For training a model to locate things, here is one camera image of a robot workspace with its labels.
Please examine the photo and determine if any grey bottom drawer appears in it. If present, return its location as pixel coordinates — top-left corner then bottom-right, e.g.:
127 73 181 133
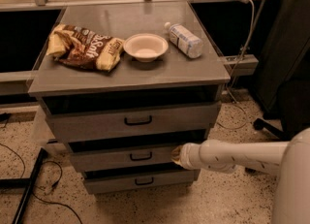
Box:
83 162 200 194

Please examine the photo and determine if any black office chair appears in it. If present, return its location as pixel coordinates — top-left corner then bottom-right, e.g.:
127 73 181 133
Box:
253 50 310 141

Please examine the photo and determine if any brown yellow snack bag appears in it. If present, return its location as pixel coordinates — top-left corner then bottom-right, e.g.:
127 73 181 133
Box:
46 24 124 72

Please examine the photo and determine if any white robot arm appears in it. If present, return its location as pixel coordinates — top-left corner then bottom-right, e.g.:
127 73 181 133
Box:
171 129 310 224

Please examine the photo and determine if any grey top drawer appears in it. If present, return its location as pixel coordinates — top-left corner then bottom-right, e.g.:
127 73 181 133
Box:
44 102 221 143

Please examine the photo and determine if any white paper bowl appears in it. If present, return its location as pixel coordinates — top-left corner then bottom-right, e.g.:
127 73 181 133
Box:
123 33 169 62

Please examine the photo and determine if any black floor cable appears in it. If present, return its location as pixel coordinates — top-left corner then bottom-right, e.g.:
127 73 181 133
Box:
0 142 84 224

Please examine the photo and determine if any grey drawer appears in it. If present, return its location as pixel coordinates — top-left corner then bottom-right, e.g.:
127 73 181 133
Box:
44 102 221 143
83 162 200 194
70 129 205 173

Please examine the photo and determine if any black floor stand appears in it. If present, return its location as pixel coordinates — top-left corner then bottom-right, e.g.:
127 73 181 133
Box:
0 148 47 224

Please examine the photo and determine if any clear plastic water bottle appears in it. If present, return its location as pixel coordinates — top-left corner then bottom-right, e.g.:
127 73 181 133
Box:
164 22 203 59

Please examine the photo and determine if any grey drawer cabinet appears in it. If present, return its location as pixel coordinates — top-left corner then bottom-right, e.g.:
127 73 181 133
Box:
27 0 232 183

